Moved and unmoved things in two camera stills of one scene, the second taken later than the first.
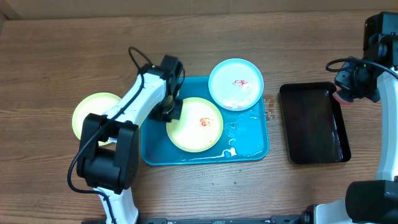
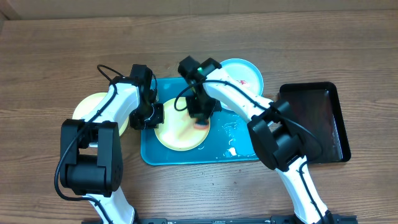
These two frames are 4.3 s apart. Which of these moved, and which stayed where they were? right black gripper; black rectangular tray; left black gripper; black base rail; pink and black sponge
Moved: left black gripper; right black gripper; pink and black sponge
Stayed: black base rail; black rectangular tray
